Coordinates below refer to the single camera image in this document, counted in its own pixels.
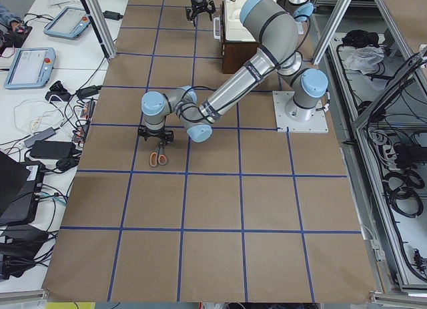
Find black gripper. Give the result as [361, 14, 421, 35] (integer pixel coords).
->
[185, 0, 214, 25]
[137, 121, 173, 149]

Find orange grey handled scissors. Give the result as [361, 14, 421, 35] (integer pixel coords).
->
[149, 145, 167, 168]

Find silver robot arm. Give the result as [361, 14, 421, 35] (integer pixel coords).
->
[137, 0, 328, 144]
[185, 0, 314, 25]

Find white plastic tray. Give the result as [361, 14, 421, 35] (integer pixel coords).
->
[224, 0, 255, 42]

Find dark wooden cabinet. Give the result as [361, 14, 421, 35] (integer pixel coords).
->
[220, 1, 260, 74]

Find black power adapter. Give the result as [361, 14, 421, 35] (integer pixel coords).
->
[29, 140, 76, 160]

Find far blue teach pendant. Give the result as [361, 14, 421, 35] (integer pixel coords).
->
[43, 6, 90, 39]

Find blue teach pendant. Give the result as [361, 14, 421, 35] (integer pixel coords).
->
[3, 47, 56, 90]
[43, 6, 90, 39]

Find black laptop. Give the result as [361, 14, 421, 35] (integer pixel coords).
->
[1, 153, 45, 226]

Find near blue teach pendant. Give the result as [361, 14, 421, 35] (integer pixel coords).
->
[3, 47, 56, 90]

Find white cloth bundle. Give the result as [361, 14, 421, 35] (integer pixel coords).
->
[344, 46, 384, 74]

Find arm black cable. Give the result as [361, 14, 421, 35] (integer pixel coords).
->
[173, 17, 314, 123]

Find aluminium frame post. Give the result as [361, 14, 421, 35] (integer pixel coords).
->
[80, 0, 117, 61]

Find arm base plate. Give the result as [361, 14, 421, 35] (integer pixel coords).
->
[272, 91, 329, 133]

